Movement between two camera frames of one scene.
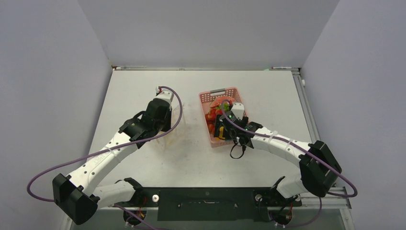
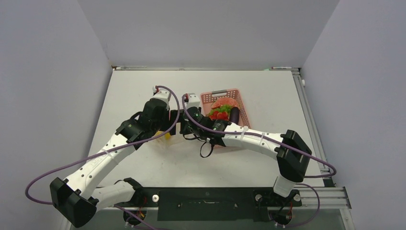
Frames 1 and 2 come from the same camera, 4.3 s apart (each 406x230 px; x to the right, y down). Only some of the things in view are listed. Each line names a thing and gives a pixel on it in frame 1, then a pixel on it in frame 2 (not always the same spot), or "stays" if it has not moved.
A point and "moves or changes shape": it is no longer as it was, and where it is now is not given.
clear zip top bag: [180, 138] stays
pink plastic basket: [205, 99] stays
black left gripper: [168, 115] stays
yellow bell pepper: [220, 135] moves or changes shape
